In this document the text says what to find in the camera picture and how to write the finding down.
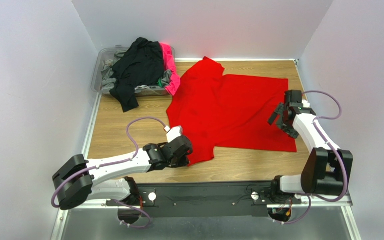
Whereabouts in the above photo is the red t-shirt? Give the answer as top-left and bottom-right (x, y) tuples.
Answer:
(166, 57), (297, 165)

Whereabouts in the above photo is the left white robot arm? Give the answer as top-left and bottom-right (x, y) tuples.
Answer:
(51, 135), (193, 210)

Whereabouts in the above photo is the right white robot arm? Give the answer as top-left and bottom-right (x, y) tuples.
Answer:
(267, 103), (354, 203)

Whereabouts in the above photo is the green garment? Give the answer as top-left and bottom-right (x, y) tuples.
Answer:
(157, 78), (164, 88)

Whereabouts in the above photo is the pink t-shirt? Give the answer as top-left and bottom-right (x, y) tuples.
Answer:
(159, 42), (181, 96)

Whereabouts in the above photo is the black t-shirt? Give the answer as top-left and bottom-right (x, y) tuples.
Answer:
(109, 37), (165, 113)

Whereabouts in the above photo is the clear plastic bin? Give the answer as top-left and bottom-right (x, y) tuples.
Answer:
(90, 45), (176, 98)

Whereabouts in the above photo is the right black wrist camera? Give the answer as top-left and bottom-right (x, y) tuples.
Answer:
(284, 90), (303, 107)

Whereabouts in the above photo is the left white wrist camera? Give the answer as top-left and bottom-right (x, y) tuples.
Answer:
(164, 125), (183, 143)

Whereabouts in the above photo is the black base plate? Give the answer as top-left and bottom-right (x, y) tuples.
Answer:
(121, 180), (301, 218)

